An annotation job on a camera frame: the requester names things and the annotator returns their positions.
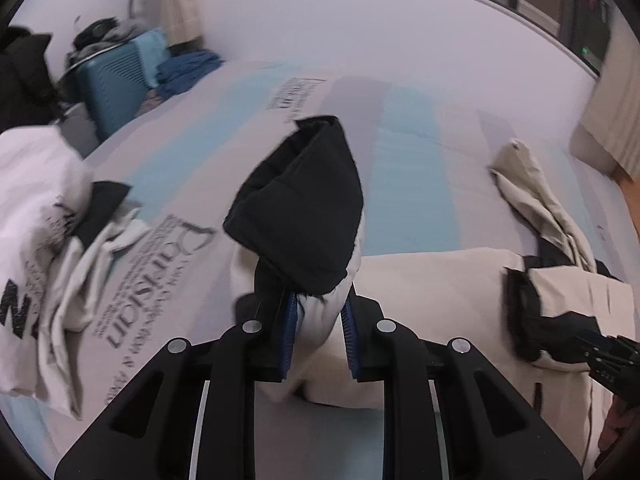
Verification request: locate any grey and black clothes heap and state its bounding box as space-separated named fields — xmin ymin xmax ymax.
xmin=65 ymin=17 xmax=147 ymax=67

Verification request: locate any striped mattress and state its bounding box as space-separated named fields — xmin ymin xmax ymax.
xmin=0 ymin=60 xmax=640 ymax=480

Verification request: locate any off-white crumpled garment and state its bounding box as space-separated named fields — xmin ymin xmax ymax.
xmin=39 ymin=209 xmax=152 ymax=420

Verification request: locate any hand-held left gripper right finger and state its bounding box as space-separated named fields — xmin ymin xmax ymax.
xmin=341 ymin=296 xmax=584 ymax=480

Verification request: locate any black garment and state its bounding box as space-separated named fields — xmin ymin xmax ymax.
xmin=0 ymin=27 xmax=67 ymax=134

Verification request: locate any white black-printed shirt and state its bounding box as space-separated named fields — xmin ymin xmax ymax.
xmin=0 ymin=125 xmax=97 ymax=397

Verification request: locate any person's right hand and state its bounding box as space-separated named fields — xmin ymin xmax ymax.
xmin=597 ymin=399 xmax=634 ymax=457

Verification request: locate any small black cloth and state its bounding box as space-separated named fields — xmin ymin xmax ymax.
xmin=74 ymin=180 xmax=134 ymax=252

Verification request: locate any cream and black jacket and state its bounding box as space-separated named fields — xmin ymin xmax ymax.
xmin=222 ymin=115 xmax=640 ymax=467

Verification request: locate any beige pleated curtain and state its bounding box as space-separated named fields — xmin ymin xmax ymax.
xmin=570 ymin=20 xmax=640 ymax=182

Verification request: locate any beige tied curtain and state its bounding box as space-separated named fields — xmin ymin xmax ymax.
xmin=159 ymin=0 xmax=207 ymax=47

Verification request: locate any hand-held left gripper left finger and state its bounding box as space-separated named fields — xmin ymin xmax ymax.
xmin=54 ymin=290 xmax=301 ymax=480

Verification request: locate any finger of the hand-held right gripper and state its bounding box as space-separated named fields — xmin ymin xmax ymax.
xmin=572 ymin=329 xmax=620 ymax=362

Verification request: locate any blue plastic laundry basket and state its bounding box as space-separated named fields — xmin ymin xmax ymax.
xmin=75 ymin=30 xmax=172 ymax=142

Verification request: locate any blue clothes pile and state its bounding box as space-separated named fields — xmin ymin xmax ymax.
xmin=154 ymin=50 xmax=226 ymax=99

